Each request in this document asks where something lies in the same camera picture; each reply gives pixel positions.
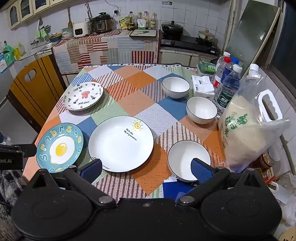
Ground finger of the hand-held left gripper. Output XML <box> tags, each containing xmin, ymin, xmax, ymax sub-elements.
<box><xmin>10</xmin><ymin>144</ymin><xmax>37</xmax><ymax>157</ymax></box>

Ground clear plastic bag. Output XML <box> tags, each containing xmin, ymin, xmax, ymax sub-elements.
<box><xmin>270</xmin><ymin>171</ymin><xmax>296</xmax><ymax>227</ymax></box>

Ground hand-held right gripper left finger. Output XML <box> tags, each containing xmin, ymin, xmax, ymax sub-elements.
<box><xmin>24</xmin><ymin>159</ymin><xmax>116</xmax><ymax>209</ymax></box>

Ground white wall pipe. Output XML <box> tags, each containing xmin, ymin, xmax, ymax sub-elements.
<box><xmin>225</xmin><ymin>0</ymin><xmax>238</xmax><ymax>54</ymax></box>

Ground black gas stove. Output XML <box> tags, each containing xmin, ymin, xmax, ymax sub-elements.
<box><xmin>161</xmin><ymin>35</ymin><xmax>221</xmax><ymax>55</ymax></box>

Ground checkered colourful tablecloth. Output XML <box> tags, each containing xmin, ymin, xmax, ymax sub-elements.
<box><xmin>22</xmin><ymin>62</ymin><xmax>232</xmax><ymax>200</ymax></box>

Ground yellow plastic bottle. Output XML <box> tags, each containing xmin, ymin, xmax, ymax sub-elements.
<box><xmin>14</xmin><ymin>44</ymin><xmax>26</xmax><ymax>58</ymax></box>

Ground stack of pale bowls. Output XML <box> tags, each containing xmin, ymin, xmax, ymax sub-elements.
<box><xmin>61</xmin><ymin>27</ymin><xmax>74</xmax><ymax>39</ymax></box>

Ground white ribbed bowl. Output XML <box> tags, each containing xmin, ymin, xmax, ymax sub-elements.
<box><xmin>186</xmin><ymin>96</ymin><xmax>218</xmax><ymax>125</ymax></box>
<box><xmin>167</xmin><ymin>140</ymin><xmax>212</xmax><ymax>182</ymax></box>
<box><xmin>161</xmin><ymin>76</ymin><xmax>191</xmax><ymax>100</ymax></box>

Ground white tissue pack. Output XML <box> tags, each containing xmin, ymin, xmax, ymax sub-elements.
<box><xmin>191</xmin><ymin>75</ymin><xmax>215</xmax><ymax>97</ymax></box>

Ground clear rice bag with handle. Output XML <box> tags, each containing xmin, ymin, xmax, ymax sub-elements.
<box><xmin>217</xmin><ymin>64</ymin><xmax>290</xmax><ymax>172</ymax></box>

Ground black pressure cooker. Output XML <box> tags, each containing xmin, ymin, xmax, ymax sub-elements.
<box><xmin>92</xmin><ymin>13</ymin><xmax>113</xmax><ymax>34</ymax></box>

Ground red label water bottle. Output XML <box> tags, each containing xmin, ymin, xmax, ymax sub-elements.
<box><xmin>211</xmin><ymin>57</ymin><xmax>232</xmax><ymax>93</ymax></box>

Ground clear bottle white red label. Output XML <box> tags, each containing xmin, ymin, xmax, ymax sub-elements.
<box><xmin>215</xmin><ymin>51</ymin><xmax>231</xmax><ymax>75</ymax></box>

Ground green plastic basket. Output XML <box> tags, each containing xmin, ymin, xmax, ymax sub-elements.
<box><xmin>198</xmin><ymin>55</ymin><xmax>219</xmax><ymax>75</ymax></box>

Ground brown jar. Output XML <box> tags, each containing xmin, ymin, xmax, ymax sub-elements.
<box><xmin>252</xmin><ymin>148</ymin><xmax>280</xmax><ymax>171</ymax></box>

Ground white rabbit print plate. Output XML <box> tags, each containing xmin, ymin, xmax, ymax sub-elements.
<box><xmin>62</xmin><ymin>82</ymin><xmax>104</xmax><ymax>111</ymax></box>

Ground black lidded pot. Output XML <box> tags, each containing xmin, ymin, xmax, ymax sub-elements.
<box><xmin>161</xmin><ymin>21</ymin><xmax>184</xmax><ymax>36</ymax></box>

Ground green dish soap bottle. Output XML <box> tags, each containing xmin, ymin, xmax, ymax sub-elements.
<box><xmin>3</xmin><ymin>41</ymin><xmax>16</xmax><ymax>65</ymax></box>

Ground white rice cooker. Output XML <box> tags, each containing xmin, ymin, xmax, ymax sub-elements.
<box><xmin>73</xmin><ymin>20</ymin><xmax>93</xmax><ymax>38</ymax></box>

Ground green cloth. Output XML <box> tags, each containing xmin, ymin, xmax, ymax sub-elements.
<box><xmin>35</xmin><ymin>29</ymin><xmax>48</xmax><ymax>40</ymax></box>

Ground white cutting board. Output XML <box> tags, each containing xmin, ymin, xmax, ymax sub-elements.
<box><xmin>129</xmin><ymin>29</ymin><xmax>157</xmax><ymax>37</ymax></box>

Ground dark window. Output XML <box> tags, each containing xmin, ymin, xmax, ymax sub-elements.
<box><xmin>270</xmin><ymin>0</ymin><xmax>296</xmax><ymax>77</ymax></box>

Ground cream wall cabinets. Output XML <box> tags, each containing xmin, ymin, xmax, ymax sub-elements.
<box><xmin>0</xmin><ymin>0</ymin><xmax>70</xmax><ymax>30</ymax></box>

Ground blue fried egg plate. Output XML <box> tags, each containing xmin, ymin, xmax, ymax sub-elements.
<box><xmin>36</xmin><ymin>123</ymin><xmax>84</xmax><ymax>173</ymax></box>

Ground blue label water bottle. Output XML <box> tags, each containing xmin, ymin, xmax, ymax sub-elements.
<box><xmin>221</xmin><ymin>57</ymin><xmax>240</xmax><ymax>84</ymax></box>

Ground striped patchwork counter cloth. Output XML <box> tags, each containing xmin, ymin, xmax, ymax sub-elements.
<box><xmin>53</xmin><ymin>29</ymin><xmax>160</xmax><ymax>75</ymax></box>

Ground green label water bottle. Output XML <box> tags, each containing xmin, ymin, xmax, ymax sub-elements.
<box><xmin>213</xmin><ymin>64</ymin><xmax>243</xmax><ymax>114</ymax></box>

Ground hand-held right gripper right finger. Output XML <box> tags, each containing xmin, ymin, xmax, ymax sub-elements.
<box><xmin>177</xmin><ymin>158</ymin><xmax>257</xmax><ymax>208</ymax></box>

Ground large white sun print plate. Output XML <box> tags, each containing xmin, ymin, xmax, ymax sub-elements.
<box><xmin>88</xmin><ymin>116</ymin><xmax>154</xmax><ymax>173</ymax></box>

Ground cream lidded pot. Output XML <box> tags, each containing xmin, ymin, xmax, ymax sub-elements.
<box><xmin>198</xmin><ymin>29</ymin><xmax>215</xmax><ymax>42</ymax></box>

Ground dark bottle yellow label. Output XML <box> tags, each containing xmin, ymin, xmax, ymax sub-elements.
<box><xmin>127</xmin><ymin>11</ymin><xmax>136</xmax><ymax>30</ymax></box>

